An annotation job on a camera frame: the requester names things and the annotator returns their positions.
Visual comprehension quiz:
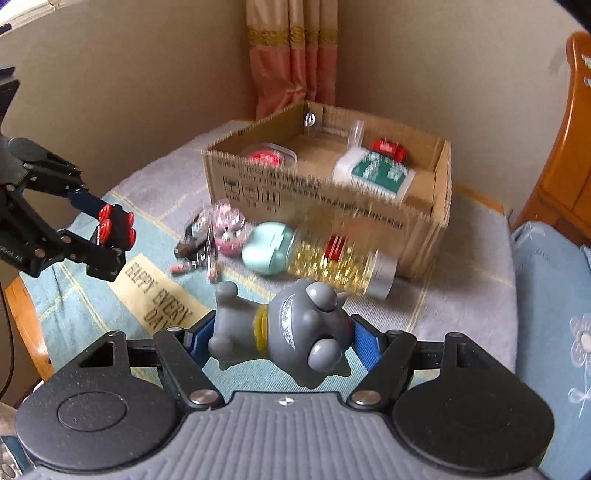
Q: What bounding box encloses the pink curtain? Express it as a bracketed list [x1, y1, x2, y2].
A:
[245, 0, 341, 121]

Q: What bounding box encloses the clear round box red label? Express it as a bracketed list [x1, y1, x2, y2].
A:
[244, 142, 299, 169]

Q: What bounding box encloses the blue flowered bed sheet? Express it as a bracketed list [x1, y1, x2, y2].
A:
[507, 220, 591, 480]

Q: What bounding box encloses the cardboard box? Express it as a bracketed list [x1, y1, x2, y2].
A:
[202, 100, 452, 280]

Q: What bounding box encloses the grey cat toy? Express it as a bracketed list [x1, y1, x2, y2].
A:
[208, 277, 357, 389]

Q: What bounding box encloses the clear charm keychain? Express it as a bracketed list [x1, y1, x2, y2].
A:
[168, 213, 220, 283]

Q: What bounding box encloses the jar of yellow capsules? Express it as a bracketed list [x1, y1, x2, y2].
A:
[286, 216, 399, 300]

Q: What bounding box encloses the wooden bed headboard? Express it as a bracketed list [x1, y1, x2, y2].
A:
[512, 31, 591, 246]

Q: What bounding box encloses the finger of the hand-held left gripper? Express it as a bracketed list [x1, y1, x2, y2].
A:
[9, 137, 106, 219]
[9, 193, 100, 278]

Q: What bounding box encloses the pink clear figurine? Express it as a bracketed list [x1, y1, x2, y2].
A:
[209, 198, 246, 256]

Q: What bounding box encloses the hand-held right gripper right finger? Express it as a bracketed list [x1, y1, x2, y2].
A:
[346, 314, 514, 412]

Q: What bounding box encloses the black red toy car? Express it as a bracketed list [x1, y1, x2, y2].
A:
[87, 203, 138, 283]

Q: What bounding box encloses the teal egg-shaped case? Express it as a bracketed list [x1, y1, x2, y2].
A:
[241, 222, 297, 277]

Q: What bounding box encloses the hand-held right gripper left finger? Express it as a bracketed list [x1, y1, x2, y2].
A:
[69, 311, 223, 412]

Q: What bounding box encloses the white bottle with green label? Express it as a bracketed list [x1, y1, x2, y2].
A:
[331, 120, 416, 205]

